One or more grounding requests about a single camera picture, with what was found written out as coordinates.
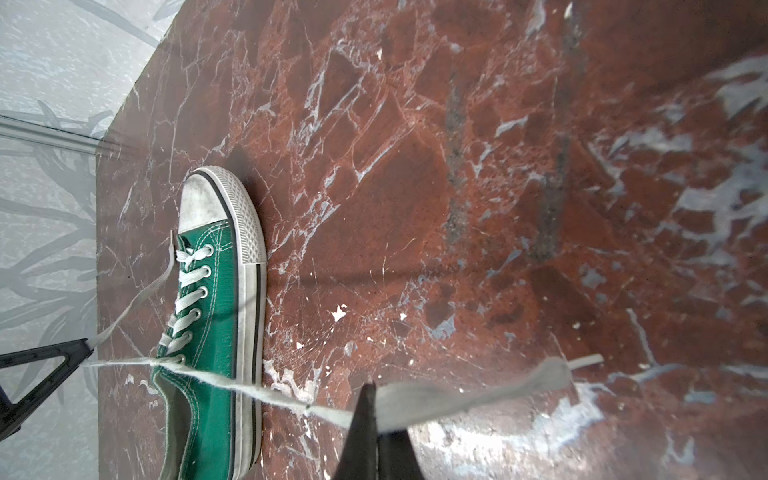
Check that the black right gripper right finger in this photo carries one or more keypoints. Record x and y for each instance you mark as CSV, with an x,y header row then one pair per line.
x,y
396,457

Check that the aluminium cage frame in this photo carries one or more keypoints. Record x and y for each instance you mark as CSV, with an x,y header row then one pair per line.
x,y
52,137

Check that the white shoelace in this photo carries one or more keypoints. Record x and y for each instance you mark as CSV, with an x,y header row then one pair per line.
x,y
396,406

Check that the green canvas sneaker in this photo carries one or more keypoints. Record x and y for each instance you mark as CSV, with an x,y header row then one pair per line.
x,y
217,327

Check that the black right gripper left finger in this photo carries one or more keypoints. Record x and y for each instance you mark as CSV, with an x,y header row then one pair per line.
x,y
359,457

